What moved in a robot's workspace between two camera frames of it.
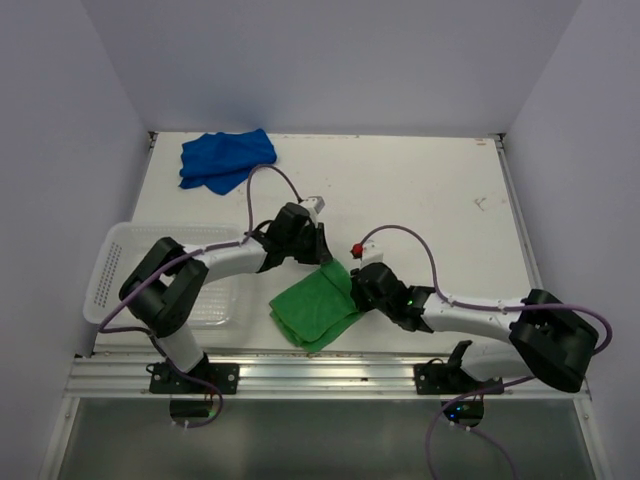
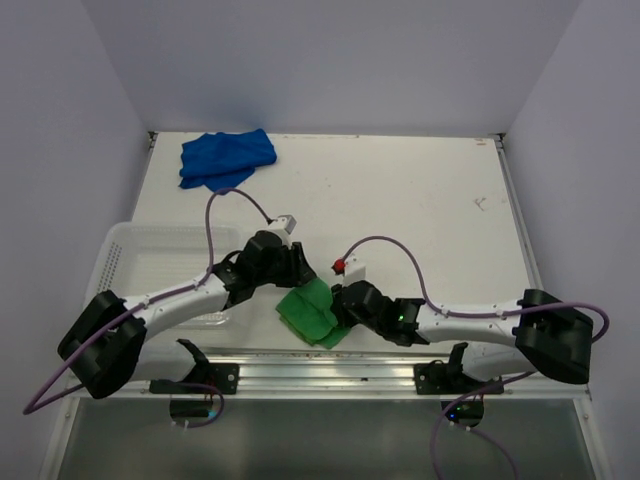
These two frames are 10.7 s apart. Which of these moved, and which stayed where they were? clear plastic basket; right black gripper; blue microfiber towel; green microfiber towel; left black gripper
Moved: green microfiber towel; left black gripper; right black gripper
Stayed: clear plastic basket; blue microfiber towel
